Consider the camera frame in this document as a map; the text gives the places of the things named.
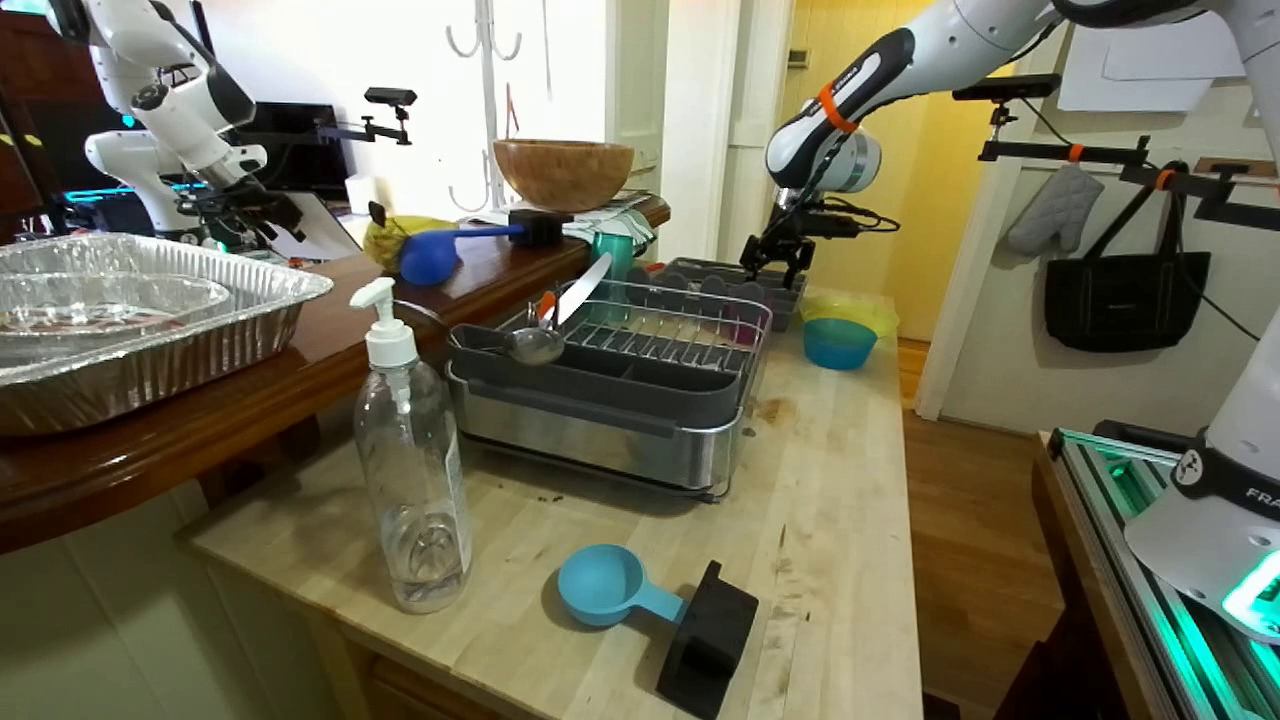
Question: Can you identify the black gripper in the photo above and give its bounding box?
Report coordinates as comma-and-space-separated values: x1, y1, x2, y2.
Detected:
736, 194, 857, 292

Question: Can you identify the black monitor box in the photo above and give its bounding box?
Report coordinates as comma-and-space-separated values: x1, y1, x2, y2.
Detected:
225, 101, 361, 212

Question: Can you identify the lime green plastic plate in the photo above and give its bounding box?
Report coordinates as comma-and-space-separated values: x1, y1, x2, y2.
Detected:
795, 283, 904, 344

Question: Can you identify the blue plastic bowl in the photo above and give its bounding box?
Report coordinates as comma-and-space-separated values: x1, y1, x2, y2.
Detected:
802, 318, 879, 377

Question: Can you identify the yellow cloth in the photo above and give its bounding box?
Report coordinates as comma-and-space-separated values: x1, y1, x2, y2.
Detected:
361, 212, 452, 272

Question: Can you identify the aluminium foil tray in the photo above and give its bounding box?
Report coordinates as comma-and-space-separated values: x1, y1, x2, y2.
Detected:
0, 233, 338, 439

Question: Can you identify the grey steel dish rack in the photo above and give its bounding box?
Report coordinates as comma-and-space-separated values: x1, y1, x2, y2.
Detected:
443, 256, 781, 504

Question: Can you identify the dark wooden side table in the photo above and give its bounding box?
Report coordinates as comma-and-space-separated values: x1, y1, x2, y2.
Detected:
0, 196, 671, 559

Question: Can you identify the wooden bowl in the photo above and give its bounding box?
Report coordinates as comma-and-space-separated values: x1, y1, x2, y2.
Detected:
492, 137, 640, 217

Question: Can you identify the silver ladle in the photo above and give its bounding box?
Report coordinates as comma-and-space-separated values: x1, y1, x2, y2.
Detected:
470, 318, 572, 371

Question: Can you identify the grey oven mitt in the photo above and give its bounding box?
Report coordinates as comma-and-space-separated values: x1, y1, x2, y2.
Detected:
1000, 162, 1109, 260

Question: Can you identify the clear pump soap bottle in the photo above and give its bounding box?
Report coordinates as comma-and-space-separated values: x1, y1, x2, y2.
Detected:
350, 272, 477, 615

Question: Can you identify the black tote bag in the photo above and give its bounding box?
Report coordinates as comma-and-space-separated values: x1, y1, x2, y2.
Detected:
1041, 173, 1215, 356

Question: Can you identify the blue measuring cup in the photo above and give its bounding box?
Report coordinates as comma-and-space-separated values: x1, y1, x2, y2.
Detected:
551, 542, 693, 633

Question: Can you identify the small black block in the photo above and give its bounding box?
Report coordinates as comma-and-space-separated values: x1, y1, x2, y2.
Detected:
651, 557, 766, 720

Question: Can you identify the white paper sheet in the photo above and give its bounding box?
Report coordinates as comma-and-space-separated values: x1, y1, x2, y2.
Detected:
1057, 16, 1252, 120

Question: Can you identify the aluminium robot cart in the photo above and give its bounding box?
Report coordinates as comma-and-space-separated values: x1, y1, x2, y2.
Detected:
1033, 422, 1280, 720

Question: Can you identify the black camera on stand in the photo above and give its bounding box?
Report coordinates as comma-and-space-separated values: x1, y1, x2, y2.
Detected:
323, 83, 422, 151

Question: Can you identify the orange handled white knife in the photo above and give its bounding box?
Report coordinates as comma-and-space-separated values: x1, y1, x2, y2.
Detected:
534, 254, 619, 332

